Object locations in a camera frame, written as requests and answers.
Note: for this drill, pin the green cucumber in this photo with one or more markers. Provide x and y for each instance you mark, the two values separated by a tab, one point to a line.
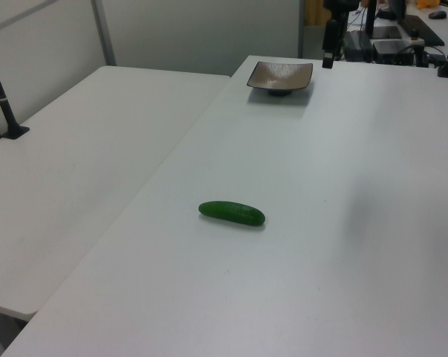
231	213

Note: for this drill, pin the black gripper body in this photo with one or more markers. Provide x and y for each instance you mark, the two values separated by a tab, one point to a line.
340	5

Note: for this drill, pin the black pole with white band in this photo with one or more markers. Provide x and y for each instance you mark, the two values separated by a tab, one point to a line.
2	108

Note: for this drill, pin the silver electronics box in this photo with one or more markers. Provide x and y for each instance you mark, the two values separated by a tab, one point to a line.
392	48

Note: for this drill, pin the black computer mouse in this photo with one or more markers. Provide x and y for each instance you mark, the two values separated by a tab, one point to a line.
438	15

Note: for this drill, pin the yellow object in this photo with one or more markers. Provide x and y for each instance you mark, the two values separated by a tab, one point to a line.
424	3

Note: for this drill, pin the grey partition post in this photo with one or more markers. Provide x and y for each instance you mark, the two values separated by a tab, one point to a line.
104	33

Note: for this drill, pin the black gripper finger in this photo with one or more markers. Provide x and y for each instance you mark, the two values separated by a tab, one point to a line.
343	33
330	41

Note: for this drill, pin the black monitor stand pole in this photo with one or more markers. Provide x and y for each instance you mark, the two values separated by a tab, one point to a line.
370	18

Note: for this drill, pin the square brown ceramic plate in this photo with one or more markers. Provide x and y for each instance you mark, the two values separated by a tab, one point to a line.
281	76

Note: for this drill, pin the black electronics box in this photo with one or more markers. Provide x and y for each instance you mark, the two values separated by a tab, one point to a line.
357	46

